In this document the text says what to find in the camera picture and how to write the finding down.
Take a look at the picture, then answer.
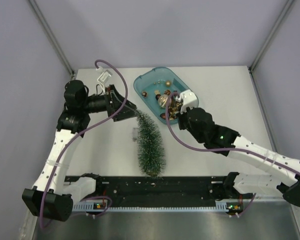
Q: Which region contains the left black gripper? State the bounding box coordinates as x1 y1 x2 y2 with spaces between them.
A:
81 84 139 122

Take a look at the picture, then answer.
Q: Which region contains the small green christmas tree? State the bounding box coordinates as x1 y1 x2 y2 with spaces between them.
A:
136 110 166 178

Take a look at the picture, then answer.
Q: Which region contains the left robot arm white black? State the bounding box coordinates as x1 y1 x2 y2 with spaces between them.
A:
22 80 137 222

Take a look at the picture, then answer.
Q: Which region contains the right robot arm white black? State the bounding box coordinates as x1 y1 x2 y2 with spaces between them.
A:
177 107 300 207

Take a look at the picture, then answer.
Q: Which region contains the brown ribbon gold berry sprig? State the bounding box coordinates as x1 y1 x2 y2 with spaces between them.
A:
168 98 183 121

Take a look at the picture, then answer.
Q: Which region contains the frosted pine cone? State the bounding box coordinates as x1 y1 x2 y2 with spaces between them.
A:
142 91 148 98

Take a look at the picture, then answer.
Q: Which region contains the brown bauble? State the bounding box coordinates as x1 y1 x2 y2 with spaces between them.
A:
160 113 166 120

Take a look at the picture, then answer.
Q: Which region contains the large silver gold bauble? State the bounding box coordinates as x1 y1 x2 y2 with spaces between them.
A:
157 94 172 108

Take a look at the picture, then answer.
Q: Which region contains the teal plastic bin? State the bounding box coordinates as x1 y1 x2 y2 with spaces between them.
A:
133 66 193 125

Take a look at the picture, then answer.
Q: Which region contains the small gold bauble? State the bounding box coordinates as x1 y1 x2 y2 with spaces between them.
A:
165 80 172 87

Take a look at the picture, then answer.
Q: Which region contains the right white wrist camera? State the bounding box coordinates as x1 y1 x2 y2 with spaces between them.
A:
175 89 199 114

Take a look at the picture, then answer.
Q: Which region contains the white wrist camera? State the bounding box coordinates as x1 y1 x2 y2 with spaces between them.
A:
97 70 112 87
175 89 199 114

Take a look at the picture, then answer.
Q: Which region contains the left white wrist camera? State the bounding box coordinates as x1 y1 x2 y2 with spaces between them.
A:
97 70 112 87

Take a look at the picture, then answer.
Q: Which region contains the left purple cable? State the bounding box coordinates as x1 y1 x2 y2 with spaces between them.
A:
39 59 128 230

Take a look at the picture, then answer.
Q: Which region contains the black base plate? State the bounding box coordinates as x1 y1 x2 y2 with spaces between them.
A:
64 174 252 208

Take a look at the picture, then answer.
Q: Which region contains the aluminium front rail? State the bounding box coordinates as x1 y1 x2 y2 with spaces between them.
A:
72 179 300 201

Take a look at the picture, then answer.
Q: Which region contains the white slotted cable duct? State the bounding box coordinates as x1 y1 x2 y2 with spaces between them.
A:
72 201 243 213

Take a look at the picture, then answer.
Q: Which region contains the left aluminium corner post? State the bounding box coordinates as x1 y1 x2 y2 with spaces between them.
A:
26 0 75 77

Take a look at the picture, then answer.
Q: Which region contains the aluminium corner post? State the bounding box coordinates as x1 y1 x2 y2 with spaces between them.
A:
248 0 297 74
26 0 75 77

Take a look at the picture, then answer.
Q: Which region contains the right aluminium corner post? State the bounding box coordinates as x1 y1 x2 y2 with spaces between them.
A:
248 0 297 74

